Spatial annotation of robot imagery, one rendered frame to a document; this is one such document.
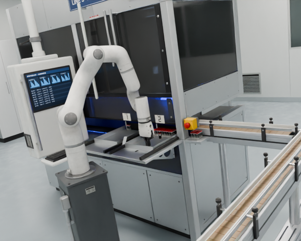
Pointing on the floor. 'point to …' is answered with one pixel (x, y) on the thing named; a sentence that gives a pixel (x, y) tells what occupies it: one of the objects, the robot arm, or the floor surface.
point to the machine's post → (180, 115)
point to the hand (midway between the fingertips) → (147, 143)
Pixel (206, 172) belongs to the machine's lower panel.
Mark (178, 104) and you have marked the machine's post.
